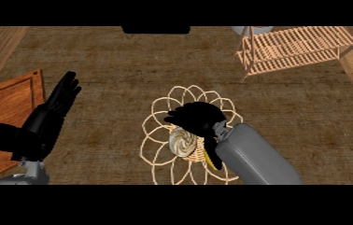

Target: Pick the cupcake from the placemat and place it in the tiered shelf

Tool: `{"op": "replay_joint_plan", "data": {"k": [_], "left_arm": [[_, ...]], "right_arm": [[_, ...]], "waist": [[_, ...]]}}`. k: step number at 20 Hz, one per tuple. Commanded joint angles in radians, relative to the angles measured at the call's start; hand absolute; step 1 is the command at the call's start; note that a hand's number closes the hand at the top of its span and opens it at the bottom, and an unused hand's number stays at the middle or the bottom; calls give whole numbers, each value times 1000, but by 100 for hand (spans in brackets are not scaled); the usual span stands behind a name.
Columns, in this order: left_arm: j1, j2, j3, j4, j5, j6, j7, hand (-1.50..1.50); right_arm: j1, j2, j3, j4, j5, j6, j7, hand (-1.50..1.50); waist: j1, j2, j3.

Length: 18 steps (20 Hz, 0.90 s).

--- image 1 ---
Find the wooden tiered shelf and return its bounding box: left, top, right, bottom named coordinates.
left=234, top=26, right=353, bottom=83

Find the cream flower wire placemat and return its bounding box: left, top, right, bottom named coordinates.
left=137, top=84, right=244, bottom=186

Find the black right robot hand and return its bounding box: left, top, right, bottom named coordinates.
left=162, top=101, right=227, bottom=171

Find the black appliance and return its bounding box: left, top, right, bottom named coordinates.
left=119, top=26, right=191, bottom=35

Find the brown wooden cutting board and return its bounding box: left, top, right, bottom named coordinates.
left=0, top=68, right=47, bottom=175

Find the cream swirl cupcake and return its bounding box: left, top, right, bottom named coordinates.
left=166, top=125, right=209, bottom=163

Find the pale grey object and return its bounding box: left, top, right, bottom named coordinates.
left=230, top=26, right=274, bottom=36

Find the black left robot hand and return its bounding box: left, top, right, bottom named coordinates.
left=0, top=70, right=82, bottom=162

